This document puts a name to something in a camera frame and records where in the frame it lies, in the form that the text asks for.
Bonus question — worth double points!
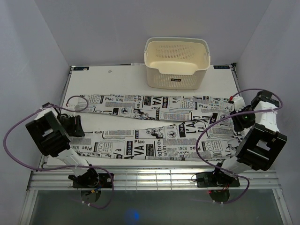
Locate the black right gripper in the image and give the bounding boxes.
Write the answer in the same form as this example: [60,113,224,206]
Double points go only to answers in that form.
[229,106,256,132]

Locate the newspaper print trousers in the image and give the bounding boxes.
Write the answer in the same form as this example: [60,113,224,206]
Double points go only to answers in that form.
[67,95,245,161]

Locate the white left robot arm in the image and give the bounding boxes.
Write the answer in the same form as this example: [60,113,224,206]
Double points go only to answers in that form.
[25,103,100,188]

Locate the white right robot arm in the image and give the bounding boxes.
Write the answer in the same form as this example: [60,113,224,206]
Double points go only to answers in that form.
[211,90,287,186]

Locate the blue label sticker right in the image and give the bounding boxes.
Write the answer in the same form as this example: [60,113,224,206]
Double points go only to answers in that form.
[213,65,230,69]

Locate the blue label sticker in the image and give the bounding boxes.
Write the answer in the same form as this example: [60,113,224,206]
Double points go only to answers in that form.
[213,65,230,69]
[73,67,90,71]

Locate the blue label sticker left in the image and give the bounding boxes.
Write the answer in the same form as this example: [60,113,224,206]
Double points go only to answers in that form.
[73,67,90,71]

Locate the cream perforated plastic basket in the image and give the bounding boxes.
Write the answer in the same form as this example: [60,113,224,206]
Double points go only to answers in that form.
[144,37,211,90]

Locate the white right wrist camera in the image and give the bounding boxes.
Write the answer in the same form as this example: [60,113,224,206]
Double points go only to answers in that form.
[229,96,246,113]

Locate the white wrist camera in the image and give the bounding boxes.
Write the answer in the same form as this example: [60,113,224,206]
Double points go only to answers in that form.
[66,103,80,113]
[229,96,246,113]

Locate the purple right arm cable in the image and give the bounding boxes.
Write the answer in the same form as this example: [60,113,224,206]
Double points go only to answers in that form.
[189,88,283,204]

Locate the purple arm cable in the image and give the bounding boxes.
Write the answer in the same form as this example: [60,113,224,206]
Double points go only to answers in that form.
[3,97,115,209]
[189,88,283,204]

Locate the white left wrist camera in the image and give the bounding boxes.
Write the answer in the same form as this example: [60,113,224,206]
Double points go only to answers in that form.
[66,103,80,113]

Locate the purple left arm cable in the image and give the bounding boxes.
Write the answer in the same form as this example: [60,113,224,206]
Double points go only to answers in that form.
[3,97,115,209]

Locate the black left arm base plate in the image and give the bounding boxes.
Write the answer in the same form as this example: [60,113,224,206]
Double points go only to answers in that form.
[72,173,114,189]

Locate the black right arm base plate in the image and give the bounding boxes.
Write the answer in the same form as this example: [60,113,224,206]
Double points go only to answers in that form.
[196,172,240,188]

